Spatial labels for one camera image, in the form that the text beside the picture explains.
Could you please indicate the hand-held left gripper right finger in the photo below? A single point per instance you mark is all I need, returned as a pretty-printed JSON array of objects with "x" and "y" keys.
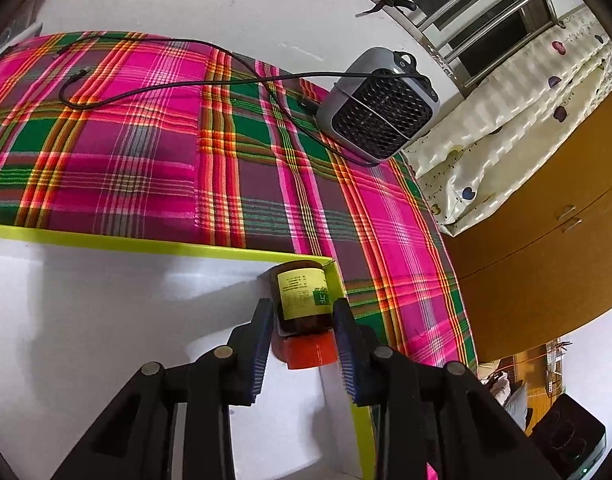
[{"x": 346, "y": 355}]

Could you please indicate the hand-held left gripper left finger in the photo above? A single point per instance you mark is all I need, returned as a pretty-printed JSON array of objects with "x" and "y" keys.
[{"x": 258, "y": 355}]

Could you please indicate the brown bottle orange cap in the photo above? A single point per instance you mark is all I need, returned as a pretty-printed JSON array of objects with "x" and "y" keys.
[{"x": 306, "y": 350}]

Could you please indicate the white tray yellow-green rim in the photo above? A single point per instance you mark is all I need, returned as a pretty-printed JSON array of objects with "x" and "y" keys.
[{"x": 86, "y": 310}]

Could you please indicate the wooden cabinet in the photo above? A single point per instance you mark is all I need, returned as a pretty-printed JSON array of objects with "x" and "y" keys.
[{"x": 536, "y": 270}]

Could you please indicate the pink green plaid cloth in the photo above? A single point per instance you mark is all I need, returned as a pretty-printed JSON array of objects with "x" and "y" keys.
[{"x": 161, "y": 160}]

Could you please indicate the black electronic device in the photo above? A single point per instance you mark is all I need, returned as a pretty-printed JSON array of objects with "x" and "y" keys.
[{"x": 566, "y": 430}]

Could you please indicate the grey portable heater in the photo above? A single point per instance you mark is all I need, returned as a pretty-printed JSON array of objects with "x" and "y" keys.
[{"x": 381, "y": 110}]

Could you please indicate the cream patterned curtain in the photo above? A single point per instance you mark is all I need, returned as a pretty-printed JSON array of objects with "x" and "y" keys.
[{"x": 511, "y": 135}]

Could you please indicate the barred window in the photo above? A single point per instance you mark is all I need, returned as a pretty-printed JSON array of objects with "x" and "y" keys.
[{"x": 491, "y": 35}]

